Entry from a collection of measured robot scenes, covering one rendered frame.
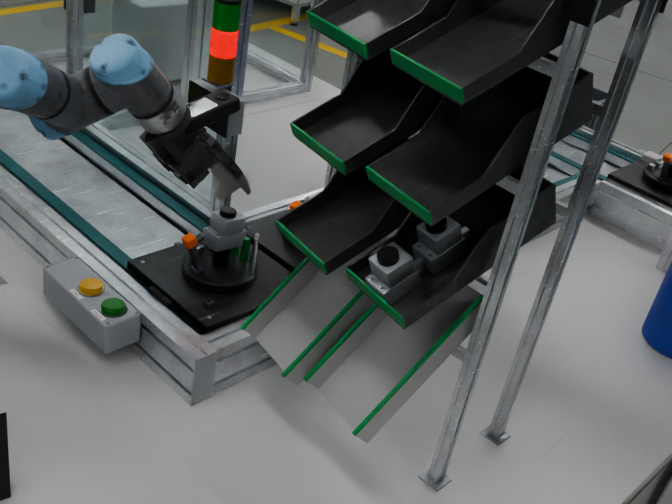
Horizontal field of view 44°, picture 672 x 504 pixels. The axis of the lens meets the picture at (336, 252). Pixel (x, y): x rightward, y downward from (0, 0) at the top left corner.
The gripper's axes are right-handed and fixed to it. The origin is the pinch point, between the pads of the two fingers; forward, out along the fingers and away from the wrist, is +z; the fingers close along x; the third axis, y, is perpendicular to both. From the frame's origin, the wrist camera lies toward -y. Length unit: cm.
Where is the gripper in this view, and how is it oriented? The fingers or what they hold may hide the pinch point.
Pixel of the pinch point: (232, 176)
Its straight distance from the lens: 145.5
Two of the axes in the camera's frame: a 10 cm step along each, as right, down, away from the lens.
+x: 7.0, 4.6, -5.4
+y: -6.3, 7.6, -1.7
